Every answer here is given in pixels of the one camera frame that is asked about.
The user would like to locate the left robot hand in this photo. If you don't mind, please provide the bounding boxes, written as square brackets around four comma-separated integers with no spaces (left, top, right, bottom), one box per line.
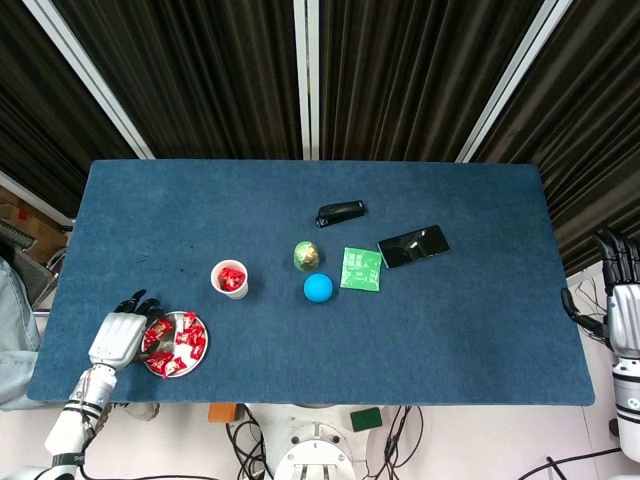
[88,288,176,372]

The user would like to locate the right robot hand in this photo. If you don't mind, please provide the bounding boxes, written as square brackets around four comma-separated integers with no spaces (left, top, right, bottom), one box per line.
[560,227,640,360]

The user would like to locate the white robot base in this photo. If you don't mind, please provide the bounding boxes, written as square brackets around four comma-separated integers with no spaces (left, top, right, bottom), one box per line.
[244,403,386,480]

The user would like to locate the silver metal plate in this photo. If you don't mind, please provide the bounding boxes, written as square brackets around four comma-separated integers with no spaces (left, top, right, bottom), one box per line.
[141,309,210,380]

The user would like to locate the white paper cup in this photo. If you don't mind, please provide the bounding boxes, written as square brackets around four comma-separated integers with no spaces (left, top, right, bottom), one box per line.
[209,258,250,301]

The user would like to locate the black office chair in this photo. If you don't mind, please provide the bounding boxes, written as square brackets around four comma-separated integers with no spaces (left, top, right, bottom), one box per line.
[14,244,69,321]

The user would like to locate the seated person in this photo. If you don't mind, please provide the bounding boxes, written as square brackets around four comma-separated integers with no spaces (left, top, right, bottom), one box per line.
[0,257,161,424]

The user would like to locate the orange box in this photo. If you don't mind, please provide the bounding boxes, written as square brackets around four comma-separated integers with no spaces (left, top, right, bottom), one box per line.
[208,403,239,425]

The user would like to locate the brown cardboard box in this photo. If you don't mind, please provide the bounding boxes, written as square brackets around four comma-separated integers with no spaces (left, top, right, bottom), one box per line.
[0,185,69,251]

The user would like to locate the black pleated curtain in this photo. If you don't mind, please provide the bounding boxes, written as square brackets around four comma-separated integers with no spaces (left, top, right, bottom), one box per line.
[0,0,139,216]
[52,0,304,161]
[317,0,546,162]
[472,0,640,276]

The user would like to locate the blue ball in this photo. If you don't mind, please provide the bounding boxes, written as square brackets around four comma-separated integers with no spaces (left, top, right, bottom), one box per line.
[302,273,335,305]

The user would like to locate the black smartphone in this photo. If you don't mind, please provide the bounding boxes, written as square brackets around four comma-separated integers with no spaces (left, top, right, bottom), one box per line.
[377,224,451,270]

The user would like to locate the blue felt table cloth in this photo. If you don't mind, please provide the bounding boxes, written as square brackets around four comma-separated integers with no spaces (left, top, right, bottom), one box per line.
[25,159,596,407]

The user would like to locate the green sachet packet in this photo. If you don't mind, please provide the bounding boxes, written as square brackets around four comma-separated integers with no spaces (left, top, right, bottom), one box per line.
[339,246,384,291]

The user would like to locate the black stapler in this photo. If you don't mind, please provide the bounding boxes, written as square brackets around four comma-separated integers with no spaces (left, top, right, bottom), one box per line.
[314,200,368,229]

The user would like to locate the dark green pad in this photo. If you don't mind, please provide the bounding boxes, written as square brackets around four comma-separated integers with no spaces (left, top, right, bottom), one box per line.
[349,406,384,434]

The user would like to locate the white frame rail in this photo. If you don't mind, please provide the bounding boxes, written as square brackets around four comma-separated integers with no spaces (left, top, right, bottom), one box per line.
[0,168,77,227]
[564,257,606,289]

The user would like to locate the black cable bundle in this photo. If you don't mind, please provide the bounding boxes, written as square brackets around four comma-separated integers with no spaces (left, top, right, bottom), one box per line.
[364,405,426,480]
[224,404,276,480]

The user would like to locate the white partition frame post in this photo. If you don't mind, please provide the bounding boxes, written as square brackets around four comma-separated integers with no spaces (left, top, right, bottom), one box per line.
[292,0,321,161]
[455,0,574,164]
[22,0,155,161]

